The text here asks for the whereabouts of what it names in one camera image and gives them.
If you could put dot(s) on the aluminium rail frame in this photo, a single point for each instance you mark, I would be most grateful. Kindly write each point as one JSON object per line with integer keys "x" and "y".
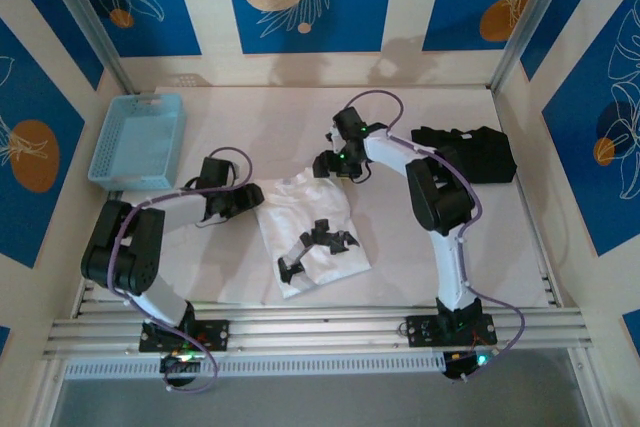
{"x": 320, "y": 332}

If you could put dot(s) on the aluminium corner post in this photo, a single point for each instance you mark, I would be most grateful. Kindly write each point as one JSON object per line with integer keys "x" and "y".
{"x": 525, "y": 12}
{"x": 85, "y": 17}

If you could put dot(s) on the white t-shirt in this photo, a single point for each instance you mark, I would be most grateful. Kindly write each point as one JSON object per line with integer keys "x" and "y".
{"x": 290, "y": 227}

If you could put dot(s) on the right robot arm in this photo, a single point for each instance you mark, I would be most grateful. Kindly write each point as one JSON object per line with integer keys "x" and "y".
{"x": 440, "y": 197}

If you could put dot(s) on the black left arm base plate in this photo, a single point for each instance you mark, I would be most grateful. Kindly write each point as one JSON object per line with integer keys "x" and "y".
{"x": 217, "y": 334}

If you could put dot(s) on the light blue plastic basket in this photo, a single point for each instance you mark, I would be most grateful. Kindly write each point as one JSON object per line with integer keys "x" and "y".
{"x": 140, "y": 147}

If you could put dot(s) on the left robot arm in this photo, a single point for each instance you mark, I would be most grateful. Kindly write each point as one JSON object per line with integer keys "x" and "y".
{"x": 125, "y": 247}

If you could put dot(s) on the pale table cover sheet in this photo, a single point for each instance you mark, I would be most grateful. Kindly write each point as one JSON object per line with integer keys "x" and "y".
{"x": 400, "y": 257}

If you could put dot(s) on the black controller board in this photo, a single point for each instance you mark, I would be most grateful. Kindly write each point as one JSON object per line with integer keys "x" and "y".
{"x": 460, "y": 364}
{"x": 177, "y": 364}

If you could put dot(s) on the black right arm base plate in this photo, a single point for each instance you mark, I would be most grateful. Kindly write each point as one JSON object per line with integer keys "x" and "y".
{"x": 420, "y": 329}

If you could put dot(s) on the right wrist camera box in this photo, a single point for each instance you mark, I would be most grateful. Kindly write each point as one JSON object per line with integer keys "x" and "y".
{"x": 334, "y": 136}

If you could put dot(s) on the black left controller board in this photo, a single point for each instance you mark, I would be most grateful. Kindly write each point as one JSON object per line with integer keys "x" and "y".
{"x": 177, "y": 364}

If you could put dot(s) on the black right controller board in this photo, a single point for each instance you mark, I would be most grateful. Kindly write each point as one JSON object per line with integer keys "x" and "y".
{"x": 460, "y": 364}

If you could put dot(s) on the folded black t-shirt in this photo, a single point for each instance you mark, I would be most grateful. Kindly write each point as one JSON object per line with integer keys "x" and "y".
{"x": 480, "y": 157}

